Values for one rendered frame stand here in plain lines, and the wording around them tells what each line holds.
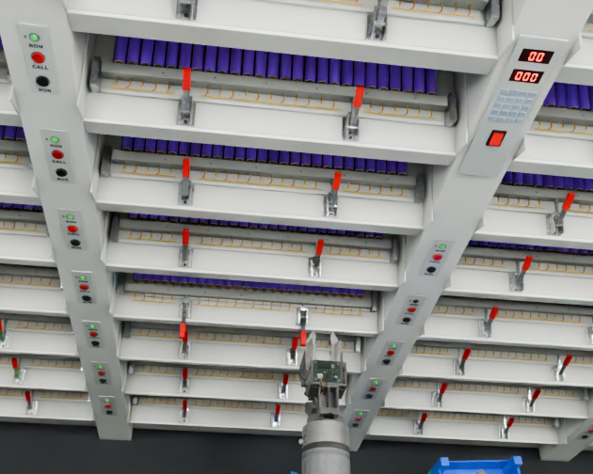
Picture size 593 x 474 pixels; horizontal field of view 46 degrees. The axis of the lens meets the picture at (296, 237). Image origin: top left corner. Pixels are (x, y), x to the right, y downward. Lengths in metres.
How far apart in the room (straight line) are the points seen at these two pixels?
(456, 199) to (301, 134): 0.31
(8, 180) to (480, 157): 0.82
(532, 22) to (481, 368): 1.08
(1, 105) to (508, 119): 0.79
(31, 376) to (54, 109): 1.01
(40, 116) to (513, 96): 0.72
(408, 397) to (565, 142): 0.99
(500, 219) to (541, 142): 0.20
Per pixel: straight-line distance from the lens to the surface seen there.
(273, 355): 1.78
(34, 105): 1.15
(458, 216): 1.31
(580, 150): 1.28
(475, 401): 2.08
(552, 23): 1.05
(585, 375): 2.02
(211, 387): 1.95
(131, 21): 1.02
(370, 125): 1.17
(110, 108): 1.16
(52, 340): 1.82
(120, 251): 1.45
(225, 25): 1.01
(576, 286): 1.63
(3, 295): 1.67
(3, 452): 2.31
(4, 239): 1.50
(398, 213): 1.32
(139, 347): 1.78
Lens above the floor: 2.10
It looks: 52 degrees down
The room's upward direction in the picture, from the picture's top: 12 degrees clockwise
